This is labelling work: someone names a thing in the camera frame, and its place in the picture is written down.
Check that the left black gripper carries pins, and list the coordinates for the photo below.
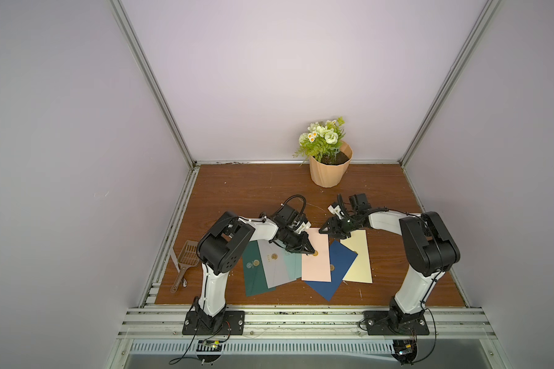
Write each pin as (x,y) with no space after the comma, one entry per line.
(304,241)

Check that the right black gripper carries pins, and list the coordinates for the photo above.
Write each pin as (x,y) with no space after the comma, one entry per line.
(340,224)

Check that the mint green envelope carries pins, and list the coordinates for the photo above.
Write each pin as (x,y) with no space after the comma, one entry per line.
(293,265)

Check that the pink envelope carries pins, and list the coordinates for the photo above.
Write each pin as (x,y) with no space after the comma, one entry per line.
(316,267)

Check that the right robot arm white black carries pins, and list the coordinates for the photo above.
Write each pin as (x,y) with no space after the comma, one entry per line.
(430,251)

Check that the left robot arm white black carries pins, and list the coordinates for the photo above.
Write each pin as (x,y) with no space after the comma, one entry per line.
(224,244)

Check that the grey envelope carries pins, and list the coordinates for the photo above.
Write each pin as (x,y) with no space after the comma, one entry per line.
(273,263)

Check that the navy blue envelope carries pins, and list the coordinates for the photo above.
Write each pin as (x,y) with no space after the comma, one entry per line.
(341,259)

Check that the cream yellow envelope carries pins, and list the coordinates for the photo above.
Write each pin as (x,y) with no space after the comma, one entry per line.
(360,270)

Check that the dark green envelope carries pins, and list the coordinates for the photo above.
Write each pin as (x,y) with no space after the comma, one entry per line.
(254,272)

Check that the artificial green flower plant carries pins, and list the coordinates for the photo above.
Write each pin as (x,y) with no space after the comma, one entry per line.
(322,141)

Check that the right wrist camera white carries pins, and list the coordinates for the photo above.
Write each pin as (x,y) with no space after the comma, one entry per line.
(357,205)

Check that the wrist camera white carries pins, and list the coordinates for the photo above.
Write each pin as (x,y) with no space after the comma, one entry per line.
(287,217)
(357,205)

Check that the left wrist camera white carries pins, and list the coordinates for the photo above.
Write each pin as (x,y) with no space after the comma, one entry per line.
(287,217)

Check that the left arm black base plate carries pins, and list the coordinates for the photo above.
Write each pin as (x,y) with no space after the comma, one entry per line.
(225,323)

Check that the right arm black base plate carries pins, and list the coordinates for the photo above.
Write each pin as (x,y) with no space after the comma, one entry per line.
(393,323)

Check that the aluminium rail frame front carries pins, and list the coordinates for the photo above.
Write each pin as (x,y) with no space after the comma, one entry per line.
(303,321)

